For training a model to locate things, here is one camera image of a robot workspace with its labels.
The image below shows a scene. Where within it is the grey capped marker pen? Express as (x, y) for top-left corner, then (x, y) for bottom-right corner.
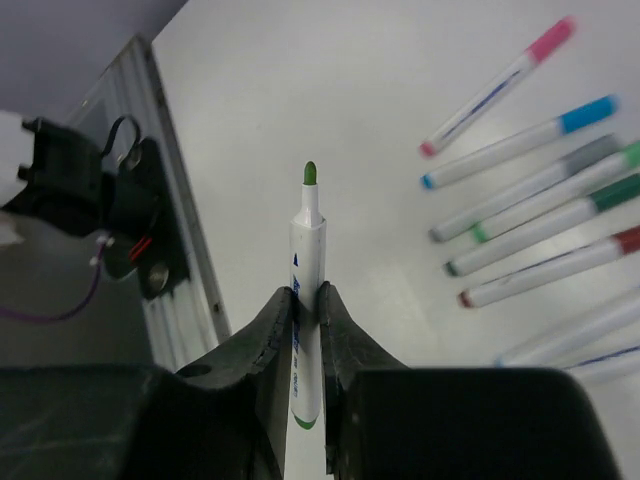
(428, 134), (622, 243)

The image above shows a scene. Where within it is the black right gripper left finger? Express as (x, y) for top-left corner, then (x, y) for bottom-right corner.
(1, 287), (293, 479)

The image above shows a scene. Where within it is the purple capped marker pen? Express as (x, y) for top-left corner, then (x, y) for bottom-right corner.
(566, 345), (639, 384)

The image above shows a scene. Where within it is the dark green capped marker pen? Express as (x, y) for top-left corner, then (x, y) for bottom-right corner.
(444, 173), (639, 277)

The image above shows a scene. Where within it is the light green capped marker pen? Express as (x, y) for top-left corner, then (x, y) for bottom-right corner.
(471, 141), (639, 243)

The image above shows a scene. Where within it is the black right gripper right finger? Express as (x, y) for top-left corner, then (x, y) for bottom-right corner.
(318, 284), (621, 479)

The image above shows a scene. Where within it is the pink capped marker pen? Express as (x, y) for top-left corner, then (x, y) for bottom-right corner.
(419, 16), (576, 157)

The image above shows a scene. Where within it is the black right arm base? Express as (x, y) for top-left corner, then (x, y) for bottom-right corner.
(3, 115), (190, 300)

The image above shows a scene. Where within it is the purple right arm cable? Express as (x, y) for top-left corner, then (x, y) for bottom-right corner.
(0, 234), (114, 324)

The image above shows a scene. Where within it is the light blue capped marker pen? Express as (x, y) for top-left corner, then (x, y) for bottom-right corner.
(494, 288), (639, 367)

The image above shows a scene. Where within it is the aluminium rail frame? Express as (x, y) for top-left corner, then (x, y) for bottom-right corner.
(68, 37), (231, 371)

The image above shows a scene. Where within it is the brown capped marker pen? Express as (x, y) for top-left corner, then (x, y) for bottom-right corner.
(458, 226), (639, 308)

